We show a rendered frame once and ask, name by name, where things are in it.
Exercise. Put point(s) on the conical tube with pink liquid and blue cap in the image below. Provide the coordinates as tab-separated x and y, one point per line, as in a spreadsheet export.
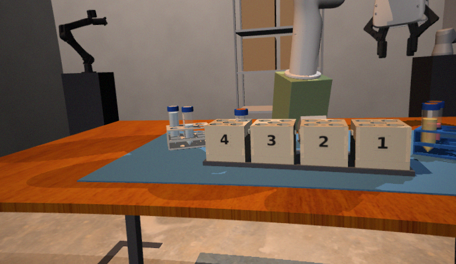
438	135

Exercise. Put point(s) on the light blue bench mat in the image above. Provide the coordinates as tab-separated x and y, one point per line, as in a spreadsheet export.
154	163

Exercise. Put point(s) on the blue tube rack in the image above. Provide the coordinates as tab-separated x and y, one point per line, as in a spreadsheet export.
443	148

